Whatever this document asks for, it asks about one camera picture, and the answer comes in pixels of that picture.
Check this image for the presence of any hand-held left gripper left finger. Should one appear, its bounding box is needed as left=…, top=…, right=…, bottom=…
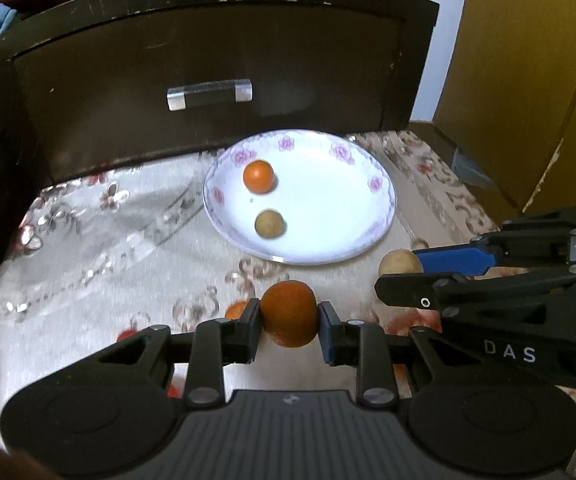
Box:
left=98, top=298, right=261, bottom=408

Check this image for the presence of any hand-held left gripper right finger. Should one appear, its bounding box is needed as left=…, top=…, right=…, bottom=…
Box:
left=318, top=301, right=474, bottom=408

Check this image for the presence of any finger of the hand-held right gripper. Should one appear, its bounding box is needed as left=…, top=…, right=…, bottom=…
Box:
left=412, top=202, right=576, bottom=278
left=374, top=265, right=576, bottom=318

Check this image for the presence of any brown longan fruit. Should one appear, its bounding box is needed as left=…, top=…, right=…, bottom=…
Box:
left=378, top=249, right=425, bottom=277
left=254, top=210, right=286, bottom=239

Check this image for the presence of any large orange tangerine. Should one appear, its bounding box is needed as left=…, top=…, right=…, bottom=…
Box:
left=260, top=280, right=318, bottom=349

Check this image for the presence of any white floral plate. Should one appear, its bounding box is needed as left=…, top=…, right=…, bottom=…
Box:
left=203, top=130, right=398, bottom=266

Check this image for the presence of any floral tablecloth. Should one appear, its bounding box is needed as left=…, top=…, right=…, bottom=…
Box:
left=0, top=130, right=576, bottom=480

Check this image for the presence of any yellow wooden cabinet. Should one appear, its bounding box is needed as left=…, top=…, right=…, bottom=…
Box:
left=432, top=0, right=576, bottom=217

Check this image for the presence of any dark wooden nightstand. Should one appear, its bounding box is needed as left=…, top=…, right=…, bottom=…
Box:
left=0, top=0, right=441, bottom=187

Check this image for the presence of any clear drawer handle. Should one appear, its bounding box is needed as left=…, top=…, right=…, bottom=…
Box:
left=166, top=78, right=254, bottom=111

